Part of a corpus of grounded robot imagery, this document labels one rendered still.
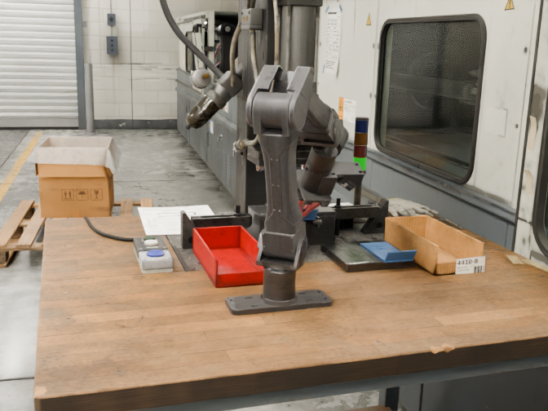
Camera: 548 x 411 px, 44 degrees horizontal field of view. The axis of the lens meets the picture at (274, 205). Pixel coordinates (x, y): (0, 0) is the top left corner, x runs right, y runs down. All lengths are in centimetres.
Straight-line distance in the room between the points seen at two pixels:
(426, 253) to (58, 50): 950
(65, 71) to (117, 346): 968
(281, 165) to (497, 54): 99
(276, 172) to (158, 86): 966
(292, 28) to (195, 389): 89
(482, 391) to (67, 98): 928
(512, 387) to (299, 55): 105
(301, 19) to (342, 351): 81
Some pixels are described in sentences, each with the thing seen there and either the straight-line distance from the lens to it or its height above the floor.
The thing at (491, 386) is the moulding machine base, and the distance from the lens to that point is 208.
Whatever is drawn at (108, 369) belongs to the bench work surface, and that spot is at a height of 90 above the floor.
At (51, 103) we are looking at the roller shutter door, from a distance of 1079.
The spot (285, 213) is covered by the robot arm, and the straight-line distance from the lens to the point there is 123.
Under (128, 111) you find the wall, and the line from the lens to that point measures 1084.
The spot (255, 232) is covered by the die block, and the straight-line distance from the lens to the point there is 166.
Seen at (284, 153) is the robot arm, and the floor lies 120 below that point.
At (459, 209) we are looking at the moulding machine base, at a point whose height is 91.
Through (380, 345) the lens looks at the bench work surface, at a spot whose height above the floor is 90.
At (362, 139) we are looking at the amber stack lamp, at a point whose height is 114.
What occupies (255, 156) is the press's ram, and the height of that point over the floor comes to 113.
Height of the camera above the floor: 139
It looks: 14 degrees down
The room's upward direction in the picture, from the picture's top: 2 degrees clockwise
